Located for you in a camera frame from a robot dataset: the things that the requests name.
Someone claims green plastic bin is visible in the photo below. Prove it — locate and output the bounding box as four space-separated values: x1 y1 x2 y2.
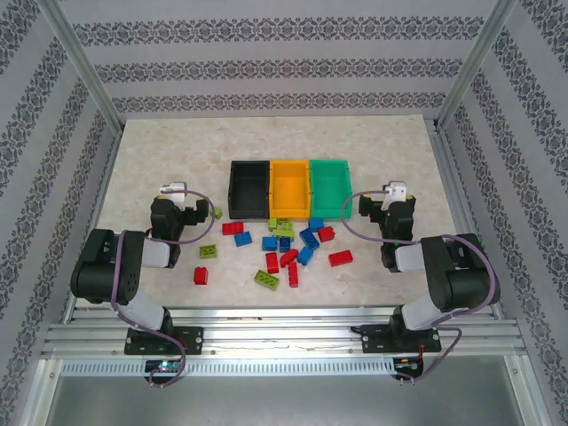
308 158 355 222

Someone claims black plastic bin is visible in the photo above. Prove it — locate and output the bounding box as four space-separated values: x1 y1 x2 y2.
226 159 272 221

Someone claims yellow plastic bin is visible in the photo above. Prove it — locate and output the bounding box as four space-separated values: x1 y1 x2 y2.
268 159 312 221

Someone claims right small circuit board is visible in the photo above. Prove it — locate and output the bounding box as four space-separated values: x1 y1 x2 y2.
394 358 425 375

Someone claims small circuit board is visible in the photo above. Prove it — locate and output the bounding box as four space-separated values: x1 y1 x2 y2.
144 359 184 375
394 358 425 375

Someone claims left small circuit board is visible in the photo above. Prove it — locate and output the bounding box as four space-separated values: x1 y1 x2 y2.
144 359 184 375

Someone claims grey metal panel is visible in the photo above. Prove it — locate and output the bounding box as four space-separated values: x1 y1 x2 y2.
43 375 533 426

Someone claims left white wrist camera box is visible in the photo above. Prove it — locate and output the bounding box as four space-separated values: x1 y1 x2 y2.
159 180 188 210

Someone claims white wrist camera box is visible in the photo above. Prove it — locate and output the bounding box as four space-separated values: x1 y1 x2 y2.
159 180 188 210
383 179 409 210

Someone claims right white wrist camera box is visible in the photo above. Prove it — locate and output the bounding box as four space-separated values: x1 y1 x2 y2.
383 179 409 210

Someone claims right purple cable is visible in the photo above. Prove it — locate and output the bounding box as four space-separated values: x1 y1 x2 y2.
342 189 502 386

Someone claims purple cable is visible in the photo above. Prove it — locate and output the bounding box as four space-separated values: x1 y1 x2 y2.
109 189 217 388
342 189 502 386

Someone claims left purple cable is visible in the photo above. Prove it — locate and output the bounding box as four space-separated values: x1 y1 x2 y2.
109 189 217 388

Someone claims aluminium side rail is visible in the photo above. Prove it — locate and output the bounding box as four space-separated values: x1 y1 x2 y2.
61 130 124 320
429 118 508 320

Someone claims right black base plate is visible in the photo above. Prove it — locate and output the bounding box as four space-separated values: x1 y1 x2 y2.
359 323 443 355

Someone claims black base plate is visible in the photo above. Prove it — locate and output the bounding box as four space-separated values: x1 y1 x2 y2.
123 326 205 356
359 323 443 355

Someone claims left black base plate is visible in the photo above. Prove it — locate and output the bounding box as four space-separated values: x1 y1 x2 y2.
123 326 205 356

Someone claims aluminium frame post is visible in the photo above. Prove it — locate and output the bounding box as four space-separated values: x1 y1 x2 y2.
434 0 520 132
37 0 125 134

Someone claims aluminium mounting rail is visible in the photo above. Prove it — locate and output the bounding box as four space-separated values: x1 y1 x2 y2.
42 304 528 361

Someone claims slotted grey cable duct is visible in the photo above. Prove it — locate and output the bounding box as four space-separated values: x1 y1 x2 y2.
59 358 397 376

